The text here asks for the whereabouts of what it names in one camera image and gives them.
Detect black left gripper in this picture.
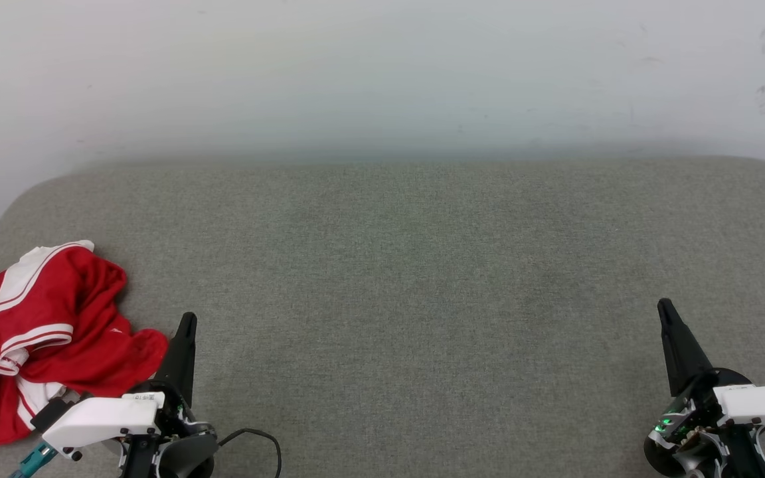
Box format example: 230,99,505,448
119,311,219,478

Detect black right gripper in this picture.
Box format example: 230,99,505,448
643,298,765,478

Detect red and white shirt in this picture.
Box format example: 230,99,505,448
0,240,169,446

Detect thin black cable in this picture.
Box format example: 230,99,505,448
215,428,283,478

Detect black camera plug block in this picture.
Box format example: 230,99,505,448
30,396,70,432

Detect teal cable connector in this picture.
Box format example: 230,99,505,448
9,443,59,478

